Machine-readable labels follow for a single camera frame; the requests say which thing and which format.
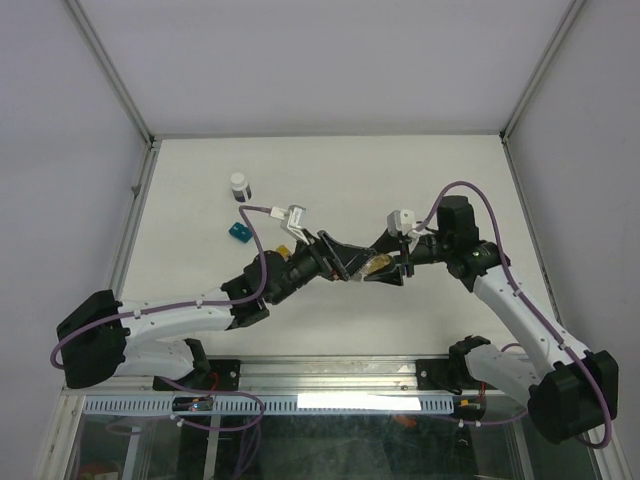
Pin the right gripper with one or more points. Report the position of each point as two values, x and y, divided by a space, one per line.
386 243

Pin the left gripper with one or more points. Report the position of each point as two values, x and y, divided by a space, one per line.
334 259

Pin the clear bottle with orange pills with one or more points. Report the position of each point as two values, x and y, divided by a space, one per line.
375 264

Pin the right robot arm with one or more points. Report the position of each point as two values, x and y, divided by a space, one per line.
564 387

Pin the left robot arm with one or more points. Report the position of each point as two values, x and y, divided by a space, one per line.
105 337

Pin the yellow pill box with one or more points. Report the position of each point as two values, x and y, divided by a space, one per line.
283 251

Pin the blue pill box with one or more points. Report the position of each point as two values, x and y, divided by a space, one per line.
241 232

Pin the white cap pill bottle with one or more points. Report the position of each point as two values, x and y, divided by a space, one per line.
240 187

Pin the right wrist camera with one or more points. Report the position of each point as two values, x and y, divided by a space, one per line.
402 223

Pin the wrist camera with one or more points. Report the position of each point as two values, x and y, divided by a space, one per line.
402 223
291 221

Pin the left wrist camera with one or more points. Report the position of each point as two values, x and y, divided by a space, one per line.
291 221

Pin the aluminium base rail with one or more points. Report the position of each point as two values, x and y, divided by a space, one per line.
287 375

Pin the white slotted cable duct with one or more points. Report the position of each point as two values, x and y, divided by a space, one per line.
305 403

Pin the right aluminium frame post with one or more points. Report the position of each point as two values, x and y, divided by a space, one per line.
561 32

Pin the aluminium frame post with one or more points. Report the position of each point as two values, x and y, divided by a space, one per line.
561 32
90 36

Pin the left aluminium frame post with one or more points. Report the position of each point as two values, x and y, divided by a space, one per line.
90 36

